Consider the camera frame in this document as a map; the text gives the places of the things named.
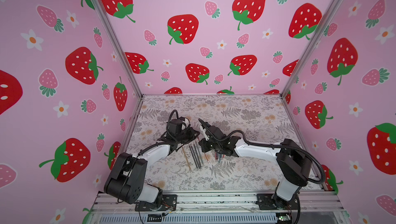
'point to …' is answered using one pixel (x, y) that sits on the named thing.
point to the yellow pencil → (188, 164)
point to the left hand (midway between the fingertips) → (200, 132)
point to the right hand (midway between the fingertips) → (196, 147)
